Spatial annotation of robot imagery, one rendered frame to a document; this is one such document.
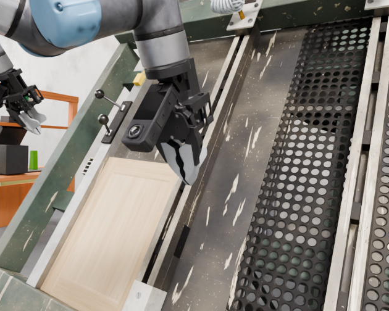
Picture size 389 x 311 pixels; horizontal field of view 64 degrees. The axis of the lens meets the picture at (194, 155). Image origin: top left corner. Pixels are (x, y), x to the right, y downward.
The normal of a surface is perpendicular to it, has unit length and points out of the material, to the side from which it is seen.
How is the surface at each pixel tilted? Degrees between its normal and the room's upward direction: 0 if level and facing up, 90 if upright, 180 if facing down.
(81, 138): 90
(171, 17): 99
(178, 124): 118
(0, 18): 133
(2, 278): 58
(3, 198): 90
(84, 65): 90
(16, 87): 124
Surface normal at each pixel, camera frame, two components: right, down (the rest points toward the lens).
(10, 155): 0.89, 0.08
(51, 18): -0.68, 0.45
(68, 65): -0.54, 0.02
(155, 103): -0.44, -0.53
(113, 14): 0.74, 0.51
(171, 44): 0.50, 0.30
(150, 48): -0.32, 0.48
